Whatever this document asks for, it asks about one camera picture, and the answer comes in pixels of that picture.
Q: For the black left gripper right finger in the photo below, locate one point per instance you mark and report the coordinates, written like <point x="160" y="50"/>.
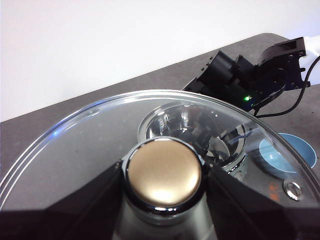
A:
<point x="250" y="215"/>

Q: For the blue ribbed bowl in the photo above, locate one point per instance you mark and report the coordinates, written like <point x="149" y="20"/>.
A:
<point x="301" y="150"/>

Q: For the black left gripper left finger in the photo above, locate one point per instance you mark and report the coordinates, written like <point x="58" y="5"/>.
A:
<point x="62" y="220"/>

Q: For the glass lid with green knob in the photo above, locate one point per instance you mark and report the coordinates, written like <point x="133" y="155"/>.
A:
<point x="162" y="170"/>

